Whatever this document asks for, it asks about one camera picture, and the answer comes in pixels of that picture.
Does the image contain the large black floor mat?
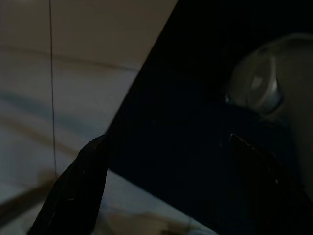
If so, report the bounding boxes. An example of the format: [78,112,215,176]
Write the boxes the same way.
[105,0,313,235]

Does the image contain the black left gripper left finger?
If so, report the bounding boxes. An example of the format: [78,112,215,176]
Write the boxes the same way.
[28,134,109,235]

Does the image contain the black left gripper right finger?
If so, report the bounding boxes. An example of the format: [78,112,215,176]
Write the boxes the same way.
[229,133,313,235]

